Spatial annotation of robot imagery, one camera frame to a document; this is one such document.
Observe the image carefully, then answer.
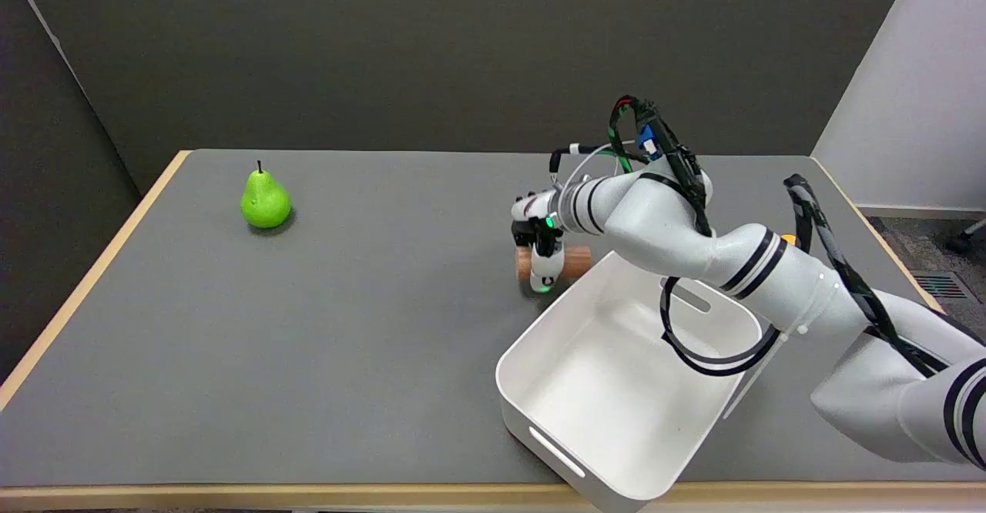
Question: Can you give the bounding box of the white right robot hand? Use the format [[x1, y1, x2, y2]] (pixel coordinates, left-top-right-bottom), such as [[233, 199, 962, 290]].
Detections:
[[511, 186, 568, 294]]

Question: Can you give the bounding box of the brown wooden cylinder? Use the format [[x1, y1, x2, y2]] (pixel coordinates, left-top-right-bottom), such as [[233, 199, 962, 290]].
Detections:
[[515, 245, 593, 282]]

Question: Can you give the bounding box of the white plastic box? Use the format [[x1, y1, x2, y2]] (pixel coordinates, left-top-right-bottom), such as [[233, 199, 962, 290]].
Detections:
[[496, 250, 784, 513]]

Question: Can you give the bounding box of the green pear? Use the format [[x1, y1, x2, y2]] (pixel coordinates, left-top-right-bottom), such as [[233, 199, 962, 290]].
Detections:
[[240, 160, 293, 230]]

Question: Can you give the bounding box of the floor vent grille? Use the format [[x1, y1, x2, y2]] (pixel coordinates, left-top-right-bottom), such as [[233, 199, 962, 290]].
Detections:
[[914, 272, 971, 300]]

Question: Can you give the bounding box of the black chair base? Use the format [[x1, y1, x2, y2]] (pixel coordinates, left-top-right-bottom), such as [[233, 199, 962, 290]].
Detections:
[[945, 219, 986, 253]]

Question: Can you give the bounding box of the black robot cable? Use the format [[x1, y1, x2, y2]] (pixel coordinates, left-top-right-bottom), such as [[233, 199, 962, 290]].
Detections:
[[548, 95, 951, 380]]

